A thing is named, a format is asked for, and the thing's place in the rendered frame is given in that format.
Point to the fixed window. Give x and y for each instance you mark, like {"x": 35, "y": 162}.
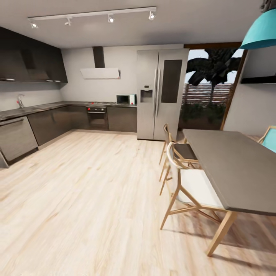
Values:
{"x": 212, "y": 74}

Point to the breakfast table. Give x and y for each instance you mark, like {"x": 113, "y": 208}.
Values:
{"x": 241, "y": 171}

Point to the drop in sink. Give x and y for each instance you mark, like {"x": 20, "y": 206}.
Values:
{"x": 35, "y": 107}

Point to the range hood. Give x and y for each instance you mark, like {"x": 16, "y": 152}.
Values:
{"x": 99, "y": 72}

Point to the microwave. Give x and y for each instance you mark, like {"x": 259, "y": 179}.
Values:
{"x": 126, "y": 99}

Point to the oven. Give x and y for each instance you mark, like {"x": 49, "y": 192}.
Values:
{"x": 97, "y": 116}

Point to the room light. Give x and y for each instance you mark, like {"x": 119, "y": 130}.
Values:
{"x": 262, "y": 33}

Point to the stairs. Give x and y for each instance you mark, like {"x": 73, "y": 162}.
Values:
{"x": 260, "y": 66}

